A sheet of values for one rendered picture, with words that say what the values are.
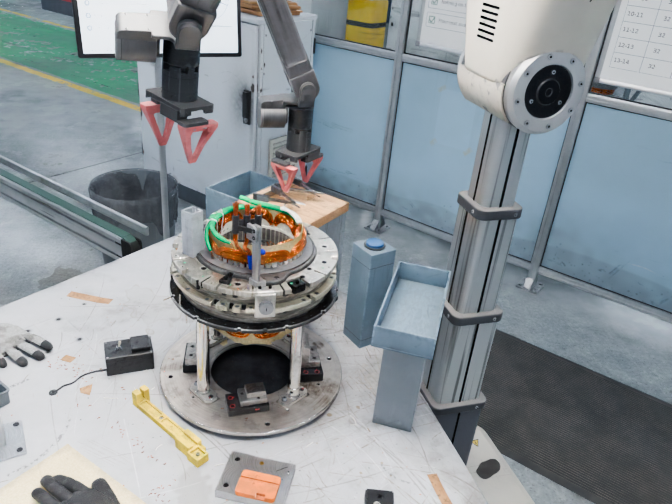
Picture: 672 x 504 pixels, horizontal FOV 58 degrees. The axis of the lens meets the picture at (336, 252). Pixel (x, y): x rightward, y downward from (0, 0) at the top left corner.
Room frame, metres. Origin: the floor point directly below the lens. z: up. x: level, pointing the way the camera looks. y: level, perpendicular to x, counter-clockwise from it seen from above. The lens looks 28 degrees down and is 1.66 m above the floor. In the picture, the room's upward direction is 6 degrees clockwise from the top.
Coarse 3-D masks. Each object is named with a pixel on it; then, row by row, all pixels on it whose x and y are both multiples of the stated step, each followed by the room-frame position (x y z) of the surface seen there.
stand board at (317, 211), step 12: (264, 192) 1.39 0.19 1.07; (300, 192) 1.41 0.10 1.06; (276, 204) 1.32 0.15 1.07; (300, 204) 1.34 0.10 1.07; (312, 204) 1.34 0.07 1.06; (324, 204) 1.35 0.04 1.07; (336, 204) 1.36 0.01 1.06; (348, 204) 1.37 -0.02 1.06; (300, 216) 1.27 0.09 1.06; (312, 216) 1.28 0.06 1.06; (324, 216) 1.29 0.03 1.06; (336, 216) 1.33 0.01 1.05
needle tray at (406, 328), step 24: (408, 264) 1.10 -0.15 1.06; (408, 288) 1.06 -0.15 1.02; (432, 288) 1.07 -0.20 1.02; (384, 312) 0.95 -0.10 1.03; (408, 312) 0.98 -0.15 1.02; (432, 312) 0.98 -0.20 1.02; (384, 336) 0.86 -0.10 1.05; (408, 336) 0.85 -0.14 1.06; (432, 336) 0.91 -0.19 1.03; (384, 360) 0.93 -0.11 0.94; (408, 360) 0.92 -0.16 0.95; (384, 384) 0.93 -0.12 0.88; (408, 384) 0.92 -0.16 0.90; (384, 408) 0.93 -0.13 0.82; (408, 408) 0.92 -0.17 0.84
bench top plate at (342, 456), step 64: (128, 256) 1.50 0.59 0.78; (0, 320) 1.15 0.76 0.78; (64, 320) 1.17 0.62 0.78; (128, 320) 1.20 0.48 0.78; (192, 320) 1.22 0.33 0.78; (320, 320) 1.27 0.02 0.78; (64, 384) 0.95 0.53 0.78; (128, 384) 0.97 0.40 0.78; (128, 448) 0.80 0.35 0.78; (256, 448) 0.83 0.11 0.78; (320, 448) 0.85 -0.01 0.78; (384, 448) 0.87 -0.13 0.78; (448, 448) 0.88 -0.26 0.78
